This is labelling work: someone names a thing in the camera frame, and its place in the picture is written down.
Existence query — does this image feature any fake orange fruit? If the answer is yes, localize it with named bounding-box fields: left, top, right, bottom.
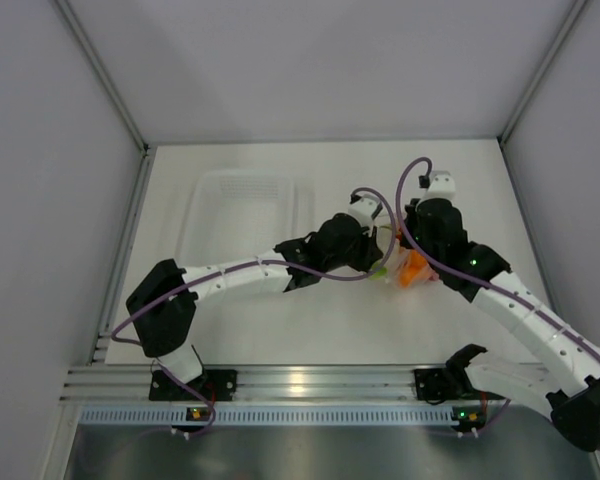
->
left=397, top=250, right=432, bottom=288

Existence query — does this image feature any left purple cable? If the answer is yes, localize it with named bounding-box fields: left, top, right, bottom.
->
left=109, top=187, right=399, bottom=416

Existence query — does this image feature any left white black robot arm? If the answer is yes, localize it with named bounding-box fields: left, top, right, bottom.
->
left=125, top=211, right=383, bottom=400

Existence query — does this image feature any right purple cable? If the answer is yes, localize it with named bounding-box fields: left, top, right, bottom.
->
left=395, top=157, right=600, bottom=371

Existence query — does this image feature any fake white cauliflower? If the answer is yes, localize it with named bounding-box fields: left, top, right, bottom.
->
left=370, top=225, right=398, bottom=282

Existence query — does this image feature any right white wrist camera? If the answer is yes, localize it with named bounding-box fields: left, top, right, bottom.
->
left=419, top=170, right=456, bottom=201

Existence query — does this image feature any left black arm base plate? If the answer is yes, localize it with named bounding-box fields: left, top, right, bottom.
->
left=148, top=368, right=238, bottom=402

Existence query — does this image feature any clear zip top bag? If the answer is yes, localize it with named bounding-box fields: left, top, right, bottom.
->
left=371, top=223, right=439, bottom=289

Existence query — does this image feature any white plastic basket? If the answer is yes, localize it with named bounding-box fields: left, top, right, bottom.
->
left=174, top=169, right=296, bottom=267

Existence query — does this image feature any aluminium mounting rail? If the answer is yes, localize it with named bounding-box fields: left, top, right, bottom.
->
left=59, top=363, right=546, bottom=404

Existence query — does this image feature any white slotted cable duct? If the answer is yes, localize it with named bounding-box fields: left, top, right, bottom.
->
left=79, top=405, right=482, bottom=427

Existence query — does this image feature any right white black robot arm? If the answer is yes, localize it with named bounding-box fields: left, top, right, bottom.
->
left=401, top=198, right=600, bottom=452

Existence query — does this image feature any purple cable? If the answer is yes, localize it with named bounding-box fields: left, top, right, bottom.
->
left=109, top=187, right=399, bottom=416
left=395, top=157, right=600, bottom=371

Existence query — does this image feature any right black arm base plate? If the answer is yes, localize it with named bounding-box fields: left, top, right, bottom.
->
left=414, top=368, right=460, bottom=405

